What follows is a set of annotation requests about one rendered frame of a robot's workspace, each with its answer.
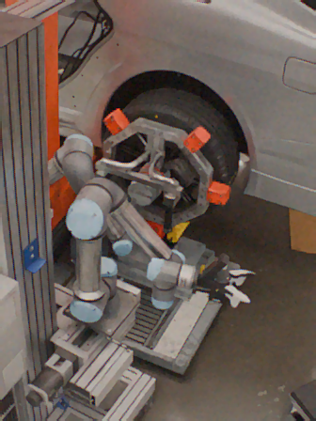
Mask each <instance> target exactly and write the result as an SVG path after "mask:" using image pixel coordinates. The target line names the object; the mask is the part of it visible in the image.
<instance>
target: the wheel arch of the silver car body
mask: <svg viewBox="0 0 316 421"><path fill-rule="evenodd" d="M177 74H180V76H179V77H178V79H177V80H176V82H175V83H174V85H173V86H172V87H171V88H177V89H182V90H184V88H185V83H186V76H187V75H189V74H187V73H184V72H181V71H178V70H169V69H152V70H144V71H140V72H139V73H136V74H132V75H130V76H129V77H127V78H126V79H125V80H124V81H123V82H121V83H120V84H119V85H118V86H117V87H116V88H115V89H114V90H113V91H112V93H111V94H110V96H109V97H108V99H107V101H106V103H105V105H104V107H103V111H102V115H101V121H100V142H101V147H102V146H103V137H104V134H105V131H106V129H107V126H106V125H105V124H104V123H103V120H105V119H106V118H107V117H108V116H109V115H110V114H111V113H113V112H115V111H116V110H118V109H120V112H121V111H122V110H123V109H124V108H125V107H126V106H127V105H128V104H129V103H130V101H133V100H134V99H135V98H136V97H138V96H139V95H141V94H142V93H144V92H146V91H148V90H151V89H155V88H161V87H169V86H170V85H171V84H172V82H173V81H174V79H175V78H176V76H177ZM189 76H190V86H189V90H188V91H189V92H192V93H193V94H194V95H197V96H199V97H200V98H202V99H204V100H205V101H206V102H209V103H210V104H212V105H214V106H215V107H216V109H218V111H219V112H220V114H222V115H223V117H224V118H225V119H226V120H227V122H228V124H230V126H231V128H232V129H233V131H234V133H235V135H236V138H237V139H236V140H237V141H238V145H239V149H240V152H242V153H245V154H247V155H248V157H249V165H250V171H249V177H248V182H247V185H246V187H245V190H244V195H245V193H246V191H247V188H248V186H249V182H250V179H251V157H250V149H249V145H248V142H247V138H246V135H245V131H244V128H243V127H242V125H241V123H240V119H239V118H238V116H237V115H236V113H235V111H234V110H233V109H232V108H231V107H230V105H229V104H228V103H227V101H226V100H225V99H224V98H223V97H222V96H221V95H220V94H219V93H218V92H217V91H215V90H213V89H212V87H211V86H209V85H208V84H206V83H205V82H203V81H202V80H200V79H198V78H197V77H195V76H193V75H189Z"/></svg>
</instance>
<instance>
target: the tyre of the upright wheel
mask: <svg viewBox="0 0 316 421"><path fill-rule="evenodd" d="M121 113H122V114H123V115H124V116H125V117H127V119H128V120H129V121H130V123H132V122H134V121H135V120H136V119H139V118H140V117H143V118H145V119H148V120H151V121H154V122H160V123H164V124H166V125H169V126H172V127H173V128H176V129H181V130H183V131H185V132H186V133H187V134H188V135H189V134H191V133H192V132H193V131H194V130H195V129H196V128H198V127H199V126H201V127H202V128H203V129H204V130H205V131H206V132H207V133H208V134H209V135H210V136H211V137H210V138H209V139H208V140H207V141H206V143H205V144H204V145H203V147H201V148H200V150H201V151H202V153H203V154H204V157H205V159H206V161H207V162H208V163H209V164H211V166H212V168H213V177H212V182H213V181H215V182H218V183H221V184H225V185H228V186H231V185H232V183H233V181H234V179H235V177H236V175H237V172H238V169H239V166H240V149H239V145H238V141H237V140H236V139H237V138H236V135H235V133H234V131H233V129H232V128H231V126H230V124H228V122H227V120H226V119H225V118H224V117H223V115H222V114H220V112H219V111H218V109H216V107H215V106H214V105H212V104H210V103H209V102H206V101H205V100H204V99H202V98H200V97H199V96H197V95H194V94H193V93H192V92H189V91H186V90H182V89H177V88H171V87H161V88H155V89H151V90H148V91H146V92H144V93H142V94H141V95H139V96H138V97H136V98H135V99H134V100H133V101H130V103H129V104H128V105H127V106H126V107H125V108H124V109H123V110H122V111H121ZM111 135H113V134H112V133H111V131H110V130H109V129H108V128H107V129H106V131H105V134H104V137H103V142H104V141H105V140H106V139H108V138H109V137H110V136H111ZM102 152H103V146H102ZM217 206H218V204H215V203H213V202H210V201H209V207H208V209H207V210H206V211H205V212H204V213H203V214H201V215H200V216H197V217H195V218H193V219H191V220H188V221H186V222H185V223H190V222H195V221H197V220H200V219H202V218H204V217H206V216H208V215H209V214H210V213H211V212H212V211H214V210H215V208H216V207H217Z"/></svg>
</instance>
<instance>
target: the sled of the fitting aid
mask: <svg viewBox="0 0 316 421"><path fill-rule="evenodd" d="M213 257H214V251H212V250H209V249H207V248H206V249H205V251H204V253H203V255H202V256H201V258H200V259H199V260H198V262H197V264H196V266H195V267H196V268H200V274H202V272H203V270H204V269H205V268H206V267H207V266H208V265H209V264H211V263H212V262H213ZM110 258H111V259H112V260H113V261H114V262H115V263H116V265H117V270H118V272H117V275H118V276H121V277H124V278H126V279H129V280H132V281H134V282H136V283H139V284H141V285H143V286H148V287H151V288H152V285H153V281H151V280H149V279H147V270H145V269H142V268H141V267H138V266H135V265H134V264H131V263H128V262H125V261H123V260H120V259H118V255H116V254H115V253H113V254H112V256H111V257H110ZM192 290H193V289H192V287H191V288H185V287H181V286H177V287H176V289H175V292H174V296H175V297H177V298H180V299H183V300H185V301H187V302H190V300H191V299H192V297H193V295H194V293H192Z"/></svg>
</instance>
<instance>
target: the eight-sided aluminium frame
mask: <svg viewBox="0 0 316 421"><path fill-rule="evenodd" d="M135 133H143V134H146V135H152V136H155V137H159V138H160V137H161V138H164V139H165V140H168V141H171V142H174V143H175V144H176V145H177V146H178V147H179V149H180V150H181V151H182V153H183V154H184V156H185V157H186V158H187V160H188V161H189V162H190V163H191V164H192V165H193V167H194V168H195V169H196V170H197V172H198V173H199V174H200V184H199V191H198V198H197V203H196V204H194V205H192V206H190V207H188V208H185V209H183V210H180V211H178V212H176V213H174V214H173V220H172V227H176V226H177V225H179V224H181V223H184V222H186V221H188V220H191V219H193V218H195V217H197V216H200V215H201V214H203V213H204V212H205V211H206V210H207V209H208V207H209V201H208V200H207V193H208V187H209V186H210V184H211V183H212V177H213V168H212V166H211V164H209V163H208V162H207V161H206V159H205V157H204V155H203V154H202V153H201V151H200V150H198V151H196V152H195V153H192V152H191V151H190V150H189V149H188V147H187V146H186V145H185V144H184V143H183V141H184V140H185V139H186V137H187V136H189V135H188V134H187V133H186V132H185V131H183V130H181V129H176V128H173V127H170V126H167V125H164V124H161V123H158V122H154V121H151V120H148V119H145V118H143V117H140V118H139V119H136V120H135V121H134V122H132V123H130V124H129V125H128V126H127V127H126V128H125V129H124V130H123V131H122V132H120V133H118V134H116V135H111V136H110V137H109V138H108V139H106V140H105V141H104V142H103V157H104V158H106V159H109V160H111V161H114V162H115V161H116V144H117V143H118V142H120V141H122V140H123V139H125V138H127V137H128V136H132V135H133V134H135ZM109 180H110V181H112V182H114V183H115V184H116V185H117V186H118V187H119V188H120V189H121V190H122V191H123V192H124V193H126V194H127V195H129V193H128V188H127V187H126V186H125V185H124V183H123V182H122V181H121V180H120V178H119V177H118V176H116V175H113V176H112V177H111V178H110V179H109ZM131 204H132V205H133V207H134V208H135V209H136V210H137V211H138V212H139V214H140V216H141V217H142V218H143V219H146V220H149V221H152V222H153V223H156V224H159V225H162V226H163V225H164V222H165V211H164V210H159V209H156V208H154V207H151V206H148V205H146V206H142V205H139V204H137V203H136V202H134V201H133V200H132V201H131Z"/></svg>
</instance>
